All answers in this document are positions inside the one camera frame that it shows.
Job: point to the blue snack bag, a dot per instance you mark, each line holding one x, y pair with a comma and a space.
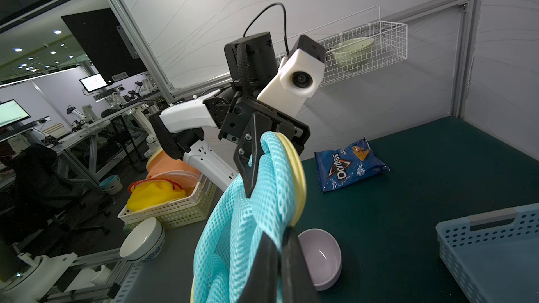
341, 168

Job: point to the black wall monitor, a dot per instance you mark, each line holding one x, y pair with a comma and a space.
105, 42

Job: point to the white wire wall basket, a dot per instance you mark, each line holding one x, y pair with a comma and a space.
390, 47

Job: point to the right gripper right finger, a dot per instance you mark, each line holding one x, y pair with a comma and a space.
297, 285

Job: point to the yellow bowl with red rim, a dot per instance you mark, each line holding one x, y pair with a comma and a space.
153, 192

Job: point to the light blue plastic basket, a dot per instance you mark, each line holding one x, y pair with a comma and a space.
493, 256

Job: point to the cream plastic basket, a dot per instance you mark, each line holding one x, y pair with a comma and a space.
178, 213

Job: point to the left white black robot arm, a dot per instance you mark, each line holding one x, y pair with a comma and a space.
189, 130

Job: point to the lilac ceramic bowl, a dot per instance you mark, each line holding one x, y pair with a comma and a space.
323, 257

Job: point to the white bowl on floor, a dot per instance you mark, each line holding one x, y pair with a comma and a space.
144, 242

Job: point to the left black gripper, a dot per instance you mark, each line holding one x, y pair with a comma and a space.
245, 122

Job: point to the dark green table mat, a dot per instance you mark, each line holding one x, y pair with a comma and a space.
385, 225

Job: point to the green ceramic bowl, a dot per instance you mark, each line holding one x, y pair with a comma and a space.
353, 54

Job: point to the teal mesh laundry bag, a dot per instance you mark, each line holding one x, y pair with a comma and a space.
226, 250

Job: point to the orange plastic bowl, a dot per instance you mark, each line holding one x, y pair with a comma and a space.
160, 165

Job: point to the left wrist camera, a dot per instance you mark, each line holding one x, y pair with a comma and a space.
298, 77

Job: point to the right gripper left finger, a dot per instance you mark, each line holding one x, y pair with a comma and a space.
262, 282

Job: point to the black office chair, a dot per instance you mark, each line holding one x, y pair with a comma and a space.
41, 194

